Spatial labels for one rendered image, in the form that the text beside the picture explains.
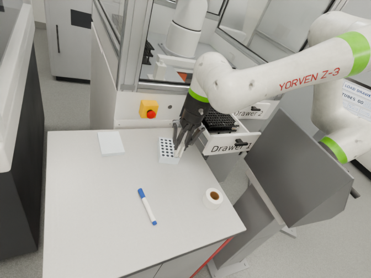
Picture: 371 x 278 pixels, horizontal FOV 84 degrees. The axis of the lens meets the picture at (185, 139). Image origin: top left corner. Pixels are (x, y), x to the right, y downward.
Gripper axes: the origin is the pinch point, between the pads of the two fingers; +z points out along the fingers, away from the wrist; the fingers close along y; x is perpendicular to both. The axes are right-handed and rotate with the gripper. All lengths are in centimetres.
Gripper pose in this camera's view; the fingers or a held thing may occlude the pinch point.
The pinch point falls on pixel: (179, 149)
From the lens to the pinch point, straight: 84.9
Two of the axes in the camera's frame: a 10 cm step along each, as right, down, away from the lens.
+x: -1.5, -6.7, 7.3
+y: 9.4, 1.3, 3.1
